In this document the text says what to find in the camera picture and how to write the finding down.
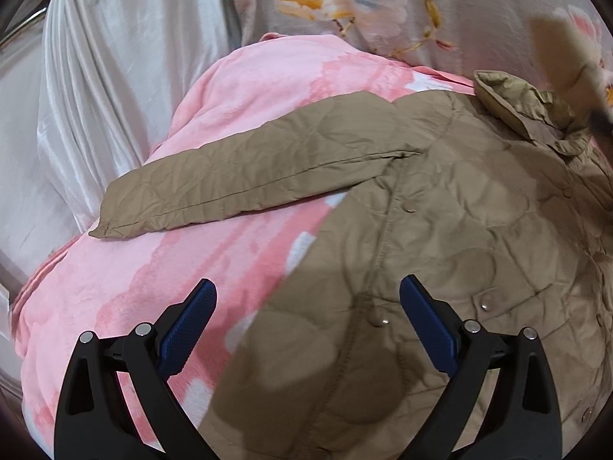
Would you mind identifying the tan quilted jacket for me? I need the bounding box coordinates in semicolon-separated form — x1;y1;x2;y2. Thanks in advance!
93;72;612;459

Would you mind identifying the pink patterned blanket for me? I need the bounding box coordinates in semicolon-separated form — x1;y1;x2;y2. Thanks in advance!
13;34;473;447

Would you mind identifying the silver satin curtain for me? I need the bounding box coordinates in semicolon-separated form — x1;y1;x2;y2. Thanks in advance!
0;0;241;403

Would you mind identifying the grey floral bedsheet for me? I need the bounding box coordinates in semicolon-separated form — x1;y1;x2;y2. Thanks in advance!
219;0;613;121

